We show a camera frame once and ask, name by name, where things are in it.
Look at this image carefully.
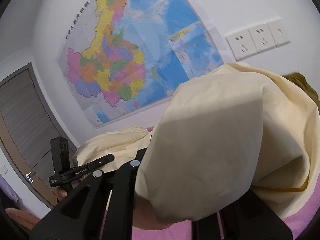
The cream beige jacket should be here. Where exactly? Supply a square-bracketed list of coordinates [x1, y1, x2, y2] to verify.
[73, 63, 319, 230]

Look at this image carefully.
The person's left hand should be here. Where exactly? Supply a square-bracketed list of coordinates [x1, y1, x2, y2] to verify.
[56, 187, 67, 203]

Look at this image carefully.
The pink daisy bed sheet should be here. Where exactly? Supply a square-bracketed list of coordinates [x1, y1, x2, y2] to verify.
[100, 126, 320, 240]

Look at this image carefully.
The peach knit sleeve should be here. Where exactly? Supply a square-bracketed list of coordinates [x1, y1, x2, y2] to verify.
[5, 207, 41, 230]

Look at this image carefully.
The grey brown door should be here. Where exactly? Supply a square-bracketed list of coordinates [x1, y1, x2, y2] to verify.
[1, 63, 67, 208]

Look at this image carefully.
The olive brown garment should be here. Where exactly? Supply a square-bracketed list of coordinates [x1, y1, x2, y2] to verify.
[283, 72, 320, 108]

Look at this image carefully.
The silver door handle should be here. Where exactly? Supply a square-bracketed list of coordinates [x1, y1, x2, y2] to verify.
[25, 171, 34, 184]

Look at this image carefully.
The colourful wall map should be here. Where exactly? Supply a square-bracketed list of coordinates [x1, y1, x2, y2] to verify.
[57, 0, 223, 128]

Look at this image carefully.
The white wall socket panel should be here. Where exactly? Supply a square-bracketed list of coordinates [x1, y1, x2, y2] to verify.
[225, 18, 290, 61]

